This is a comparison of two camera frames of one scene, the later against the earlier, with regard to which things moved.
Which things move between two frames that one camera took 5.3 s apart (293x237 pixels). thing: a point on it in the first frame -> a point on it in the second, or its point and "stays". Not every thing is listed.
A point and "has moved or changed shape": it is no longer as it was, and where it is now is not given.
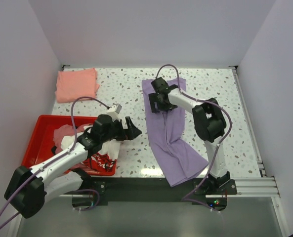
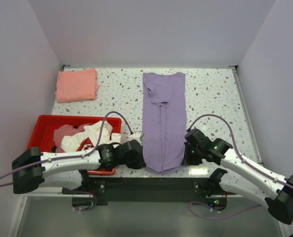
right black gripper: (154, 98) -> (187, 160)
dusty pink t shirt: (64, 130) stays
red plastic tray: (42, 141) stays
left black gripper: (133, 132) -> (139, 164)
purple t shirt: (178, 157) has moved or changed shape
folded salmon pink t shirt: (71, 85) stays
